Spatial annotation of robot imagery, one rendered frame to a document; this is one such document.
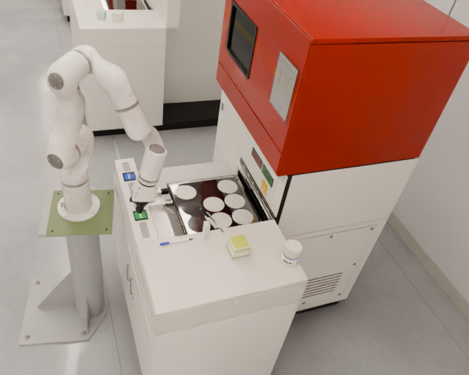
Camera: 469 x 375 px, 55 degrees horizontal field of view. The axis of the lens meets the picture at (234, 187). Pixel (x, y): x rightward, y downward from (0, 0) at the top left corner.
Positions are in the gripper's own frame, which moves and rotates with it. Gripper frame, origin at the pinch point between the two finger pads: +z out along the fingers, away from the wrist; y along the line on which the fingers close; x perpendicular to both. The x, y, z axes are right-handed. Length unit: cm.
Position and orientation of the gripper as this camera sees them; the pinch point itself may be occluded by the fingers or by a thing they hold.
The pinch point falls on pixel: (139, 207)
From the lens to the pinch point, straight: 196.6
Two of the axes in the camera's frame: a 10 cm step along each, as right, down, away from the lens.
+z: -3.3, 7.5, 5.7
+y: -8.8, -0.3, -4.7
